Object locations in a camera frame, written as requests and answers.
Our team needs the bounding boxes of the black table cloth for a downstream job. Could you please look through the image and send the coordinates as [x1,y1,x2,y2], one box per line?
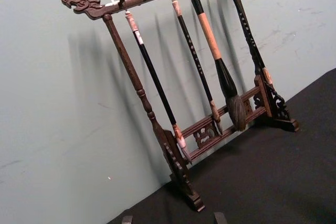
[107,67,336,224]

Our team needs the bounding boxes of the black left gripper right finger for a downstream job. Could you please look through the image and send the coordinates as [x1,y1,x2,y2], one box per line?
[213,211,229,224]

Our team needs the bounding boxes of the black calligraphy brush white inscription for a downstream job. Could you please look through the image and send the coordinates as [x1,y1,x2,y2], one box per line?
[171,0,224,136]
[225,0,274,85]

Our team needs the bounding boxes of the large tan handle calligraphy brush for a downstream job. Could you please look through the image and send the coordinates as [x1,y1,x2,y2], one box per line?
[190,0,247,132]

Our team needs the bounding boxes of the dark wooden dragon brush rack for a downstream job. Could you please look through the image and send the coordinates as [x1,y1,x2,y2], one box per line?
[60,0,300,213]

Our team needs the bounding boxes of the plain black calligraphy brush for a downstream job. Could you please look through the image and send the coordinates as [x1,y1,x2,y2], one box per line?
[124,9,193,165]

